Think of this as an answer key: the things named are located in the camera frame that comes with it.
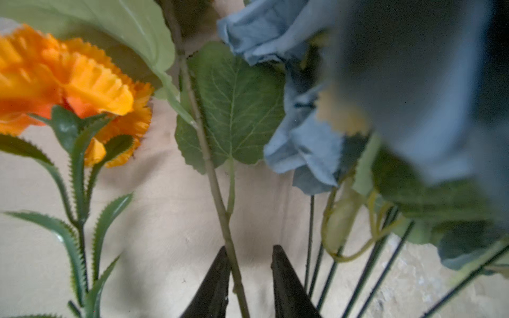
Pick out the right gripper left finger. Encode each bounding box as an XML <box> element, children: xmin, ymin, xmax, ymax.
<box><xmin>181</xmin><ymin>246</ymin><xmax>231</xmax><ymax>318</ymax></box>

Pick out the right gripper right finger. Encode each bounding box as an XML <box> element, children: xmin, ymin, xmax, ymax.
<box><xmin>271</xmin><ymin>245</ymin><xmax>321</xmax><ymax>318</ymax></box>

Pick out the cream artificial daisy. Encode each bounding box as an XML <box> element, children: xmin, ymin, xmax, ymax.
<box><xmin>1</xmin><ymin>1</ymin><xmax>283</xmax><ymax>317</ymax></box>

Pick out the orange artificial carnation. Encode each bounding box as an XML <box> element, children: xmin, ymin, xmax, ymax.
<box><xmin>1</xmin><ymin>25</ymin><xmax>154</xmax><ymax>317</ymax></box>

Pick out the blue rose orange flower bouquet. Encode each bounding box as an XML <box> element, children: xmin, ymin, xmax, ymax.
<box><xmin>217</xmin><ymin>1</ymin><xmax>508</xmax><ymax>317</ymax></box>

